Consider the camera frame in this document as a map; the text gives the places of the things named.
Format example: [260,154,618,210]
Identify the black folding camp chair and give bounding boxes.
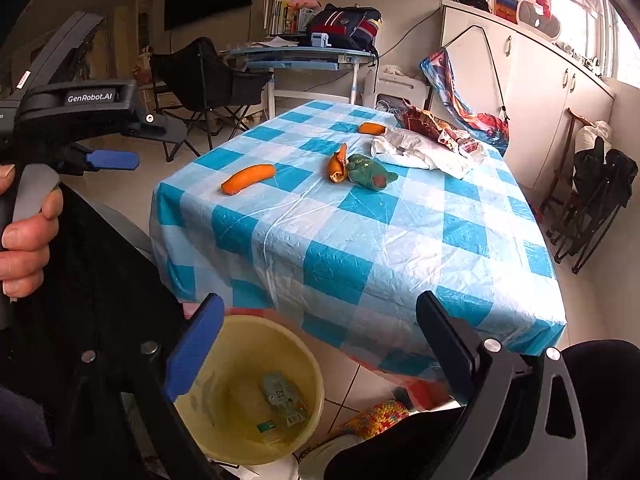
[150,37,271,142]

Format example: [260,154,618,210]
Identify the small orange peel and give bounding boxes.
[358,122,386,136]

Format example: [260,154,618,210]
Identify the green white drink carton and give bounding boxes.
[262,372,309,427]

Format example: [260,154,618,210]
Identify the blue checkered plastic tablecloth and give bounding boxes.
[150,101,566,380]

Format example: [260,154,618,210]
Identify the colourful crochet slipper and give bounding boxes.
[338,399,410,440]

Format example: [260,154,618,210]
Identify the white plastic bag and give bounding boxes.
[370,127,488,180]

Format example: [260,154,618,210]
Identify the row of books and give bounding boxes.
[262,0,322,36]

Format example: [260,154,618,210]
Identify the black folded stroller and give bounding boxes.
[546,136,639,274]

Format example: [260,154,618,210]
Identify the green wrapper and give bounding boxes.
[346,154,398,191]

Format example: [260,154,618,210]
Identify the white storage cabinet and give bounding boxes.
[442,0,614,193]

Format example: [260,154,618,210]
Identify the blue study desk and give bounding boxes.
[226,46,378,119]

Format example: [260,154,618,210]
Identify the yellow plastic trash bucket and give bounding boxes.
[175,315,324,466]

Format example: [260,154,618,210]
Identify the red snack bag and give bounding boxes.
[401,106,482,158]

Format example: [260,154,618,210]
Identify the long orange peel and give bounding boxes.
[220,164,277,195]

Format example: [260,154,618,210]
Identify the person's left hand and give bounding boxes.
[1,164,63,299]

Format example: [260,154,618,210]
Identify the dark blue backpack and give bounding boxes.
[306,3,383,53]

